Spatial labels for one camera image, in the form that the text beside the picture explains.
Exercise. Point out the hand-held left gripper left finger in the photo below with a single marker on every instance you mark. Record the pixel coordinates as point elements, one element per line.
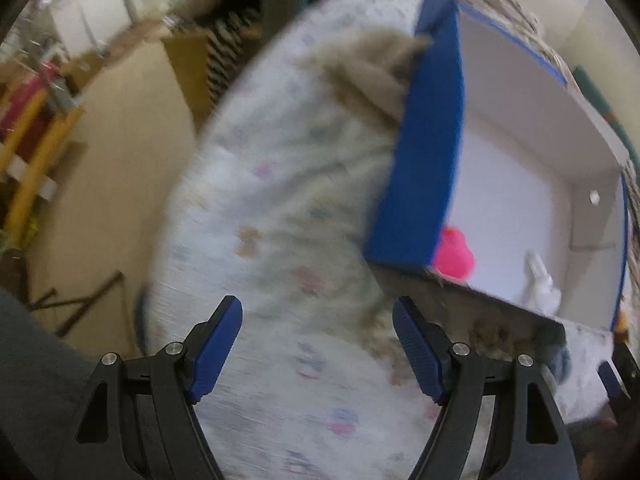
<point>216,345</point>

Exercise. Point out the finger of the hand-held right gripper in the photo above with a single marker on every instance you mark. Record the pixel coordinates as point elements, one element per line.
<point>608,379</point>

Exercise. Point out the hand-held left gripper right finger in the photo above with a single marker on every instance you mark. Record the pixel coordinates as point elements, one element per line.
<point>420,355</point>

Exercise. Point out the light blue fluffy cloth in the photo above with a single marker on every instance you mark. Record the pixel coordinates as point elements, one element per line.
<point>560,364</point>

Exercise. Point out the pink soft toy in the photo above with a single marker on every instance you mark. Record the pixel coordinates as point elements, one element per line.
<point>455,255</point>

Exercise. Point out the white soft cloth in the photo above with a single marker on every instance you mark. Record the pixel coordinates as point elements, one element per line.
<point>542,285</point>

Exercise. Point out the blue white cardboard box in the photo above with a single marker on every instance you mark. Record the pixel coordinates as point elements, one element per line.
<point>430,160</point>

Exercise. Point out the beige fluffy piece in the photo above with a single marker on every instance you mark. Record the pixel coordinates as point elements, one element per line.
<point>370,70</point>
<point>387,332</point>

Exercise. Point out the black tripod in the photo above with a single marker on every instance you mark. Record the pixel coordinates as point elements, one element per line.
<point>75,302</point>

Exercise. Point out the printed white bed sheet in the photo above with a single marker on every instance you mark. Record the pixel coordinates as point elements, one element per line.
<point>280,210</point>

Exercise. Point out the person's grey trousers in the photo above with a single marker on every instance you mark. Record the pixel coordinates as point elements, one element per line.
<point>30,385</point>

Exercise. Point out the teal headboard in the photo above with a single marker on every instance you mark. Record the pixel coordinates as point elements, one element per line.
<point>597,92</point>

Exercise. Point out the brown cardboard box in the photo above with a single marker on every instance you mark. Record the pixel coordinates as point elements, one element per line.
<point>187,67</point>

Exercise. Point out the black white striped cloth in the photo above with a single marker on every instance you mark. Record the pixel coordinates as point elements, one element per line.
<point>227,45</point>

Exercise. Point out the red container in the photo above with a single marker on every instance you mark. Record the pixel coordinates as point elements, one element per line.
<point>20,105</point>

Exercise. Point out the white floor cabinet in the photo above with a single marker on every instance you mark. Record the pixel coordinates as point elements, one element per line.
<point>90,17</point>

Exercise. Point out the striped knit pillow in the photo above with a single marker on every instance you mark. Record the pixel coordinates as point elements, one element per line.
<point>525,20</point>

